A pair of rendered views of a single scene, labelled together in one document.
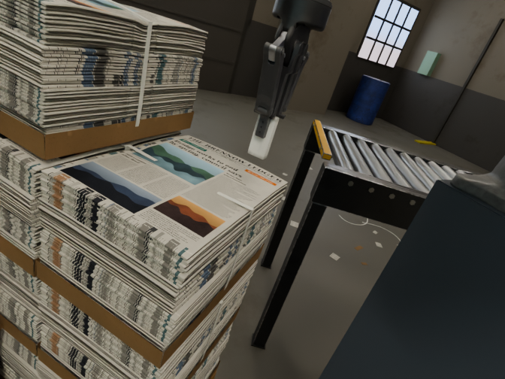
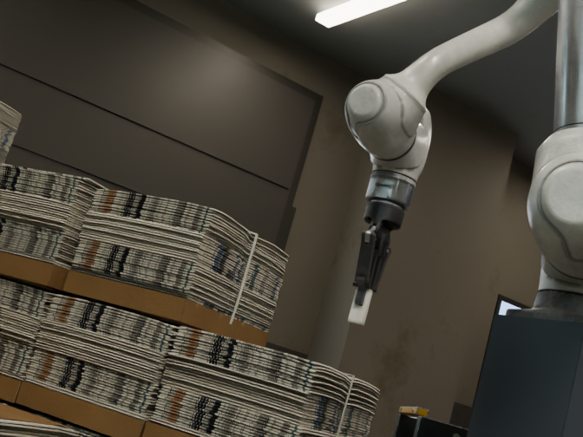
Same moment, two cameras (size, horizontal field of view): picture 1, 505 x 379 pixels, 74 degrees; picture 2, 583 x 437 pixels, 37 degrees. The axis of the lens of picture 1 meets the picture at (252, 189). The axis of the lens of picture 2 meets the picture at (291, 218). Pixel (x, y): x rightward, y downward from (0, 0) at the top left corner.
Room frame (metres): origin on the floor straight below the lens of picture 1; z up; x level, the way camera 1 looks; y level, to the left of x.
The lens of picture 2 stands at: (-1.15, -0.02, 0.76)
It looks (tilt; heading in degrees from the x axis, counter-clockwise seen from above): 11 degrees up; 7
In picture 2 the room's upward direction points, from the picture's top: 16 degrees clockwise
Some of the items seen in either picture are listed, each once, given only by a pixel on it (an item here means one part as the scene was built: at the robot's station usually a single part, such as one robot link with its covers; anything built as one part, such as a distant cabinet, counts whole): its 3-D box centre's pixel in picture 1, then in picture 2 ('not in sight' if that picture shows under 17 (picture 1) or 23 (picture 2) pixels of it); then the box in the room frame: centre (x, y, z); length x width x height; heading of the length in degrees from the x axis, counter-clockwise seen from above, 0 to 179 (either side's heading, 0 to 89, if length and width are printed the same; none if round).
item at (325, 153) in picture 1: (320, 136); (411, 411); (1.22, -0.18, 0.81); 0.43 x 0.03 x 0.02; 2
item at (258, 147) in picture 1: (261, 136); (359, 305); (0.51, 0.01, 0.96); 0.03 x 0.01 x 0.07; 71
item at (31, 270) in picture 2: not in sight; (55, 282); (0.73, 0.68, 0.86); 0.38 x 0.29 x 0.04; 160
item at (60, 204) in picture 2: not in sight; (66, 244); (0.72, 0.68, 0.95); 0.38 x 0.29 x 0.23; 160
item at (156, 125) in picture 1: (125, 101); (196, 322); (0.77, 0.36, 0.86); 0.29 x 0.16 x 0.04; 70
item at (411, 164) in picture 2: not in sight; (401, 139); (0.50, 0.01, 1.30); 0.13 x 0.11 x 0.16; 160
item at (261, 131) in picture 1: (262, 121); (360, 290); (0.49, 0.02, 0.99); 0.03 x 0.01 x 0.05; 161
